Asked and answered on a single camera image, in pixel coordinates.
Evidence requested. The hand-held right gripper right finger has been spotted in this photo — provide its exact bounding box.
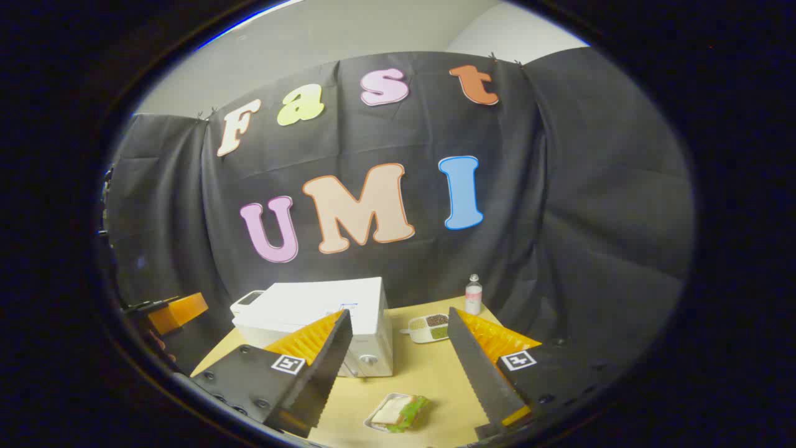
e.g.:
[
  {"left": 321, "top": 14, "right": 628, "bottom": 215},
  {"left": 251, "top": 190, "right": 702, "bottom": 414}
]
[{"left": 448, "top": 307, "right": 616, "bottom": 439}]

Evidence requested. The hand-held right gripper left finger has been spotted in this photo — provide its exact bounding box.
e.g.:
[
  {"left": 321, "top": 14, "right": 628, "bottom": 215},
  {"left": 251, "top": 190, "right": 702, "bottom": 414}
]
[{"left": 190, "top": 309, "right": 354, "bottom": 439}]

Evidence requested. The white microwave oven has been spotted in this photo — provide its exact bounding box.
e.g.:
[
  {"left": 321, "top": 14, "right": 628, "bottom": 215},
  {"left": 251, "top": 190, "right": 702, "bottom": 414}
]
[{"left": 230, "top": 277, "right": 394, "bottom": 378}]

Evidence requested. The lettuce sandwich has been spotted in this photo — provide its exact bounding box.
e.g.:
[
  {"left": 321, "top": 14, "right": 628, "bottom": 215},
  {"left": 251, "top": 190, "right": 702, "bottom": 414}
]
[{"left": 371, "top": 395, "right": 430, "bottom": 433}]

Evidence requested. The white divided dish with grains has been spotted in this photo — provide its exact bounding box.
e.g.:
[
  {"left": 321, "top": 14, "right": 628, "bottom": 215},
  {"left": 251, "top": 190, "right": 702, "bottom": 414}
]
[{"left": 400, "top": 313, "right": 450, "bottom": 344}]

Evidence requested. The clear bottle with pink label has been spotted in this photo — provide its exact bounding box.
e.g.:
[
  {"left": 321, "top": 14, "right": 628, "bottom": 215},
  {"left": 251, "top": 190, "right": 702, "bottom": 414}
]
[{"left": 465, "top": 274, "right": 483, "bottom": 315}]

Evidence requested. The white rectangular tray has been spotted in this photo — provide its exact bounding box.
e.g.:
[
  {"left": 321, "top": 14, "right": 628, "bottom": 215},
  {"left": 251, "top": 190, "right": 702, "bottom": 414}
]
[{"left": 364, "top": 392, "right": 430, "bottom": 433}]

